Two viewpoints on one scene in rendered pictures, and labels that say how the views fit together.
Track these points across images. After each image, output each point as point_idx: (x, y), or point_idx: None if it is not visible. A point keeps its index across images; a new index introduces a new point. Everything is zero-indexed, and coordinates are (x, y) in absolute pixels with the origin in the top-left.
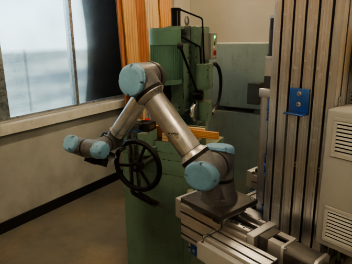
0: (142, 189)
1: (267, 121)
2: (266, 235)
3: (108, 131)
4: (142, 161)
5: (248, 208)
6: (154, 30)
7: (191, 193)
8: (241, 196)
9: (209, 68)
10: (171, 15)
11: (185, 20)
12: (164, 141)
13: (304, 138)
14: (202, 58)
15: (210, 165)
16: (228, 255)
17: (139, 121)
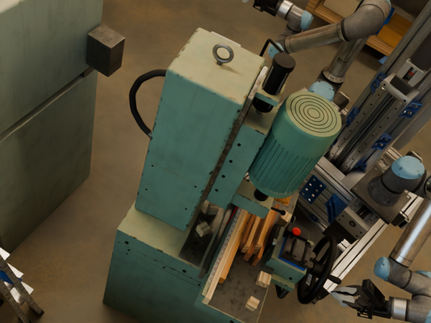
0: (308, 275)
1: (407, 117)
2: None
3: (237, 316)
4: (315, 260)
5: (347, 177)
6: (338, 134)
7: (380, 213)
8: (372, 175)
9: None
10: (284, 80)
11: (233, 57)
12: (285, 224)
13: (424, 109)
14: None
15: None
16: (417, 206)
17: (294, 245)
